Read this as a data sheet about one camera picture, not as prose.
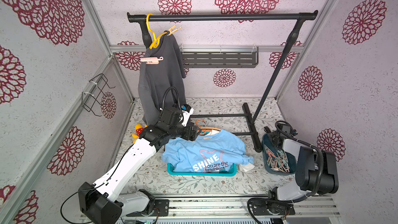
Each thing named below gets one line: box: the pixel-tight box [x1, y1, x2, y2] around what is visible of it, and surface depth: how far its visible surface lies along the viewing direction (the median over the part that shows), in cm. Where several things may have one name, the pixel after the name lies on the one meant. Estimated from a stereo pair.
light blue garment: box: [161, 129, 254, 172], surface depth 80 cm
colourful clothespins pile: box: [266, 149, 290, 173], surface depth 89 cm
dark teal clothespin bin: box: [262, 132, 297, 176], surface depth 91 cm
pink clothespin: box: [139, 56, 164, 65], surface depth 54 cm
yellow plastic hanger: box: [146, 12, 168, 50], surface depth 58 cm
